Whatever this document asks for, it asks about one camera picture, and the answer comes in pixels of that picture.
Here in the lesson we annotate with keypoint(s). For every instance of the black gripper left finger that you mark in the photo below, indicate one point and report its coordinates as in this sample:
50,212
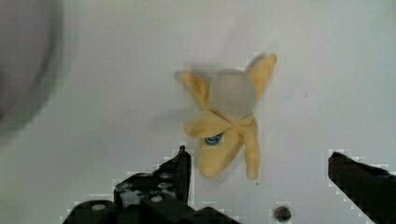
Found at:
158,197

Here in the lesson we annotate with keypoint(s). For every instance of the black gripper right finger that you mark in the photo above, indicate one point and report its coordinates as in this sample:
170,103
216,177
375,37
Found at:
371,189

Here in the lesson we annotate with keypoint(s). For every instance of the yellow plush peeled banana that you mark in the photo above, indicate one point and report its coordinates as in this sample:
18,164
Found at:
227,124

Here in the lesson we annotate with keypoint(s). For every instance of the grey round plate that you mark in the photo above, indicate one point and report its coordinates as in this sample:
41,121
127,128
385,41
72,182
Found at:
29,32

